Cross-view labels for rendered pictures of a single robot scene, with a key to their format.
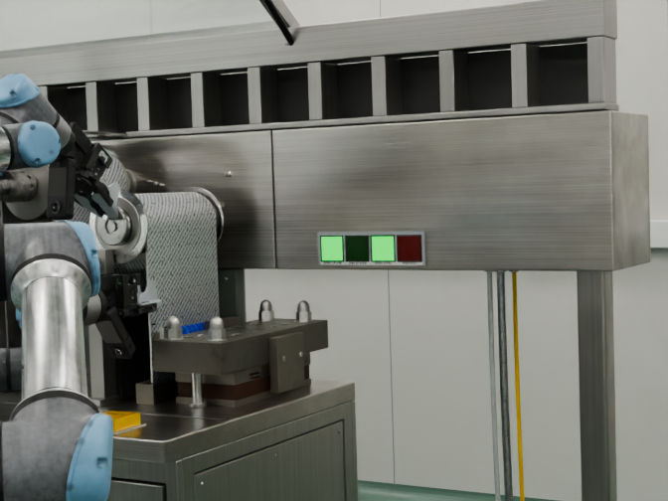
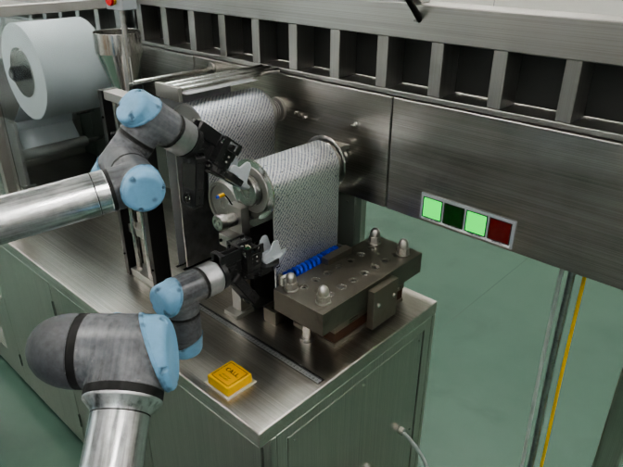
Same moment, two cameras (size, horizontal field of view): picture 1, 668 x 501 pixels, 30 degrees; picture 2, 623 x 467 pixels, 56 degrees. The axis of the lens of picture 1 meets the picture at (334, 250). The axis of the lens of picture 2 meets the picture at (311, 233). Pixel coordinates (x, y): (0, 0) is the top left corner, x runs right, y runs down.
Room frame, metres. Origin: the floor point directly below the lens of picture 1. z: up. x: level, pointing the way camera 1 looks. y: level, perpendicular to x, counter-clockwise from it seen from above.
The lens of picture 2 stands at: (1.25, 0.00, 1.79)
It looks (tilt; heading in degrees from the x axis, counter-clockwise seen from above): 27 degrees down; 13
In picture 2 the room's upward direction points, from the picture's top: straight up
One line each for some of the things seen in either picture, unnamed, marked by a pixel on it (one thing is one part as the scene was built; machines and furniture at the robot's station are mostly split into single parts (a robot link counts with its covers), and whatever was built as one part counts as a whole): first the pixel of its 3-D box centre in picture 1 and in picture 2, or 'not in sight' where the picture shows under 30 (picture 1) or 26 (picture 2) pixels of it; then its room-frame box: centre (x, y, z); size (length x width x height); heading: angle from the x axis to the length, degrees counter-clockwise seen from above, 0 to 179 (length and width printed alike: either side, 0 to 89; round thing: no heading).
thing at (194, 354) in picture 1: (245, 344); (351, 279); (2.52, 0.19, 1.00); 0.40 x 0.16 x 0.06; 150
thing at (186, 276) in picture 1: (184, 289); (307, 231); (2.55, 0.31, 1.11); 0.23 x 0.01 x 0.18; 150
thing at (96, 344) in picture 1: (96, 327); (235, 262); (2.46, 0.47, 1.05); 0.06 x 0.05 x 0.31; 150
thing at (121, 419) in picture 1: (112, 420); (230, 378); (2.19, 0.40, 0.91); 0.07 x 0.07 x 0.02; 60
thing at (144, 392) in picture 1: (188, 383); (307, 294); (2.55, 0.31, 0.92); 0.28 x 0.04 x 0.04; 150
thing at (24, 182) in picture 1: (16, 186); not in sight; (2.58, 0.65, 1.33); 0.06 x 0.06 x 0.06; 60
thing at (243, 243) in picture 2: (108, 297); (236, 262); (2.35, 0.43, 1.12); 0.12 x 0.08 x 0.09; 150
